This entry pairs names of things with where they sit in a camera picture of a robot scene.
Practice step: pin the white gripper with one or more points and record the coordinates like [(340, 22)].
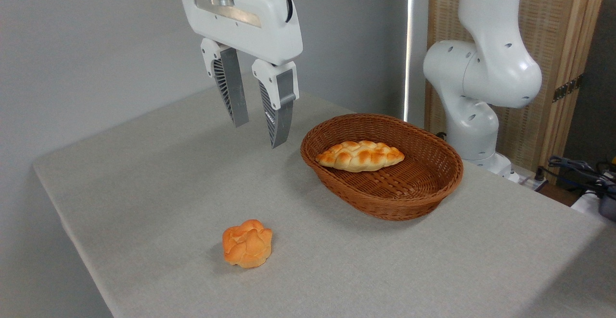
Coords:
[(269, 24)]

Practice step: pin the long braided bread loaf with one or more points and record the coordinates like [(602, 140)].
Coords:
[(361, 156)]

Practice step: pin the round knotted bread roll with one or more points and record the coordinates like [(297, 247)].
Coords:
[(248, 243)]

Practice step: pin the grey tablecloth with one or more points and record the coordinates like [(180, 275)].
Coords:
[(144, 188)]

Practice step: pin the white vertical pole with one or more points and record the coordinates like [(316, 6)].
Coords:
[(409, 44)]

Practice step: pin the brown oval wicker basket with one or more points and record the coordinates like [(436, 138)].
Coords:
[(409, 188)]

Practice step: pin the wooden folding screen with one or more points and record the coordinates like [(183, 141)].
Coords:
[(553, 19)]

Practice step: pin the metal screen hinge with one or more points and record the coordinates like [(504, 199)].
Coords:
[(568, 88)]

